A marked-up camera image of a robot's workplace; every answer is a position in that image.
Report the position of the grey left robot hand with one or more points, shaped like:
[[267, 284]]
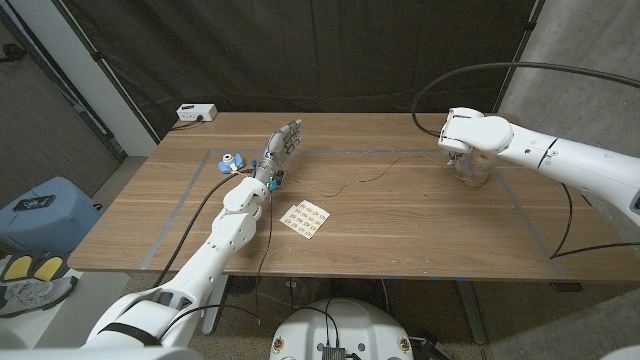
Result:
[[277, 152]]

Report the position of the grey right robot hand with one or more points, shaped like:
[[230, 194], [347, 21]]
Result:
[[465, 167]]

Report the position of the brown twine spool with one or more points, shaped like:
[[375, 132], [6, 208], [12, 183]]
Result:
[[485, 167]]

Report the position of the brown twine strand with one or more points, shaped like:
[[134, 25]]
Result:
[[345, 189]]

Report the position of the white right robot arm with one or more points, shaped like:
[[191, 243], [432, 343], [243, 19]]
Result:
[[550, 155]]

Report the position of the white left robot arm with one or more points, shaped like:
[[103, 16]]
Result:
[[225, 240]]

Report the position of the white sticker sheet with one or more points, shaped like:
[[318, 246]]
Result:
[[305, 219]]

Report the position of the white power box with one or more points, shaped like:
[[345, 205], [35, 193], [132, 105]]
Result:
[[196, 112]]

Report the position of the black backdrop curtain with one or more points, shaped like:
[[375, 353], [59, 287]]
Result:
[[310, 55]]

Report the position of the black backdrop pole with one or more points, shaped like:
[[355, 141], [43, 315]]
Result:
[[520, 52], [102, 62]]

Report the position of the black round object under table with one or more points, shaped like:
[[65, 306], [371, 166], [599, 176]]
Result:
[[243, 284]]

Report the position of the grey table leg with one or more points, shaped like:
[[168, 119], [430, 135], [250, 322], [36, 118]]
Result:
[[212, 305], [471, 312]]

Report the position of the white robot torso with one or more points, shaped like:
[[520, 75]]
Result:
[[350, 325]]

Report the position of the blue plastic bin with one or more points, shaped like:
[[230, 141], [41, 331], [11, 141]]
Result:
[[50, 225]]

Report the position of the grey sneaker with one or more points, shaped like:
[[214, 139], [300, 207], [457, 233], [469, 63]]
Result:
[[35, 297]]

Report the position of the yellow and black shoes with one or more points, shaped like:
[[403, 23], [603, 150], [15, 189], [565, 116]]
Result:
[[17, 267]]

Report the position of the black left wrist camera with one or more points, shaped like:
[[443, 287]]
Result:
[[278, 179]]

